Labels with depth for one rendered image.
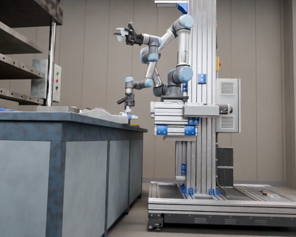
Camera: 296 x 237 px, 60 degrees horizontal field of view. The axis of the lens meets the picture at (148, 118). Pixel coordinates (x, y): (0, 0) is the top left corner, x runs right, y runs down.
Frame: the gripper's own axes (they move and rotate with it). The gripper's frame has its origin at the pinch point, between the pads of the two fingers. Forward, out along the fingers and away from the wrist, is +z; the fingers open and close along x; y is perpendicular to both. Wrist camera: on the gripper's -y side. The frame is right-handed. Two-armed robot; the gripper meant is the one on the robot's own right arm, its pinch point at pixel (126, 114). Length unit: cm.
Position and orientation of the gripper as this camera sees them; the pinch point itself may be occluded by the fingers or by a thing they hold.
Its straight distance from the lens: 238.4
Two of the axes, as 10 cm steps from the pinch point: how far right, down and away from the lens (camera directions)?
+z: -0.3, 10.0, -0.8
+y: 9.9, 0.1, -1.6
